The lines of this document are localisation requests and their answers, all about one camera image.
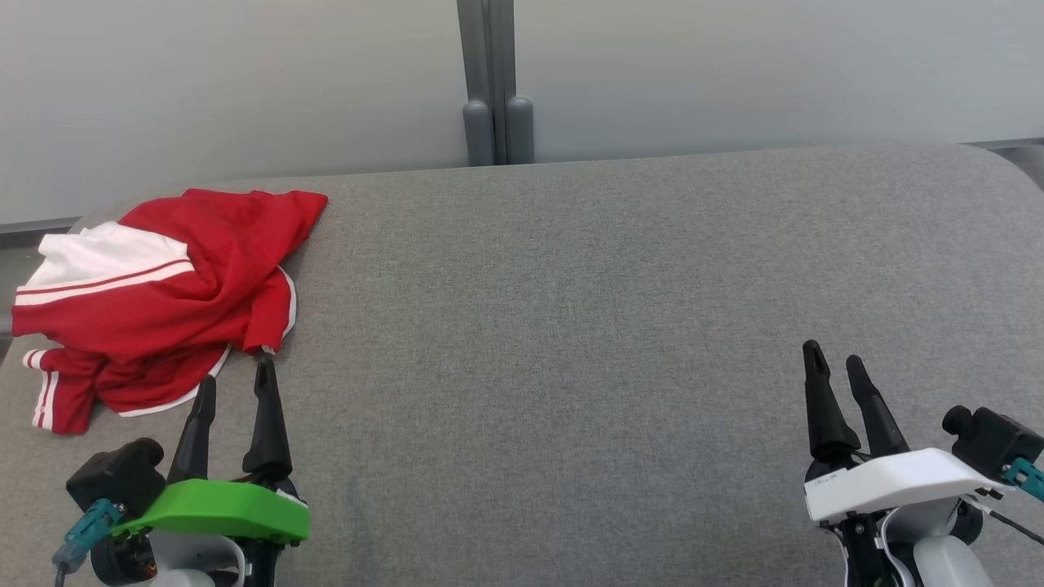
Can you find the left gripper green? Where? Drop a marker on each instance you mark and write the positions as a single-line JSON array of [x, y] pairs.
[[220, 509]]

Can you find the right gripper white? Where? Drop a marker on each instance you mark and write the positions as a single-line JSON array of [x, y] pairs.
[[889, 483]]

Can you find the red shorts with white trim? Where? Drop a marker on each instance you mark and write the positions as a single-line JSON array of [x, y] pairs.
[[245, 236]]

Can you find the red white basketball jersey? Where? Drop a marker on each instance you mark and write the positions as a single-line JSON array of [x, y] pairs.
[[98, 253]]

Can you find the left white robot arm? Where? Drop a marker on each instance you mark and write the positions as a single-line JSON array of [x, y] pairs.
[[192, 567]]

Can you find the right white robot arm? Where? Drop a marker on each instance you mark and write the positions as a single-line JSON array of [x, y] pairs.
[[946, 562]]

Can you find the grey fabric sofa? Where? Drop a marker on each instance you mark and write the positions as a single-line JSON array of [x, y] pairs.
[[571, 367]]

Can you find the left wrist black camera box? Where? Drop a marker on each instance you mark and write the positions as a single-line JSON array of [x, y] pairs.
[[118, 481]]

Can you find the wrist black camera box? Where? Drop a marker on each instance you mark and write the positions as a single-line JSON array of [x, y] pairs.
[[995, 440], [118, 481]]

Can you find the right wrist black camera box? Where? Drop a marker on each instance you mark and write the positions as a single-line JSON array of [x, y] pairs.
[[995, 440]]

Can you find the grey partition bottom rail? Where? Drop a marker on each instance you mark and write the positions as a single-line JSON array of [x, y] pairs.
[[1011, 143], [37, 226]]

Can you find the grey partition post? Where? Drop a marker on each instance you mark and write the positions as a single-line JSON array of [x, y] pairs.
[[496, 81]]

